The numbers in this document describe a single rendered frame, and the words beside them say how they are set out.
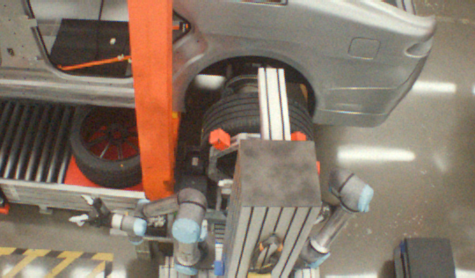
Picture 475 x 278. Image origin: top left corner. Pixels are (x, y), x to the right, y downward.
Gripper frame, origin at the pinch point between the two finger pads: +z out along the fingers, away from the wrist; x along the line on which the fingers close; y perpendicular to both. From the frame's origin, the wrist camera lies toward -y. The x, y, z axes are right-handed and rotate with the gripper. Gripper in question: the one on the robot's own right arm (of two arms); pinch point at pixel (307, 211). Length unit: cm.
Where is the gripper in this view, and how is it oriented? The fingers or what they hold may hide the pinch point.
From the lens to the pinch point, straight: 312.8
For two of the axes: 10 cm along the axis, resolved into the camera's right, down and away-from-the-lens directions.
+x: 0.7, 9.8, -1.7
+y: -3.0, -1.4, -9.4
